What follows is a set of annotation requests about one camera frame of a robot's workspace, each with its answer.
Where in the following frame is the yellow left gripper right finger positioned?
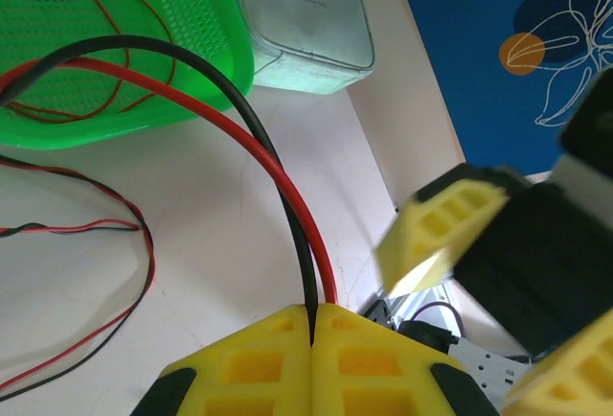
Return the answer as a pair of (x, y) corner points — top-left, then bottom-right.
(310, 303), (502, 416)

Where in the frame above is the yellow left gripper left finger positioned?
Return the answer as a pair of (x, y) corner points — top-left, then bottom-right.
(128, 304), (315, 416)

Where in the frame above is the thin black wire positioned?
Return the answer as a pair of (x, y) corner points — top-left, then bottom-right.
(0, 35), (320, 345)

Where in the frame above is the red and black twisted wire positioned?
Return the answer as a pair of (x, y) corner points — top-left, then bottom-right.
(0, 156), (155, 396)

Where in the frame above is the translucent lidded plastic box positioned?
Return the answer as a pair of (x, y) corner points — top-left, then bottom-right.
(227, 0), (377, 96)

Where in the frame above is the green plastic mesh basket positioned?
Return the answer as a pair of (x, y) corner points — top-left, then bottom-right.
(0, 0), (255, 151)

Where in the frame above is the aluminium frame rail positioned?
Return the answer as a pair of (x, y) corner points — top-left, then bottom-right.
(382, 286), (456, 314)

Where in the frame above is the thin red wire with tag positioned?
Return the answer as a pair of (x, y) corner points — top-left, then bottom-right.
(0, 0), (176, 125)

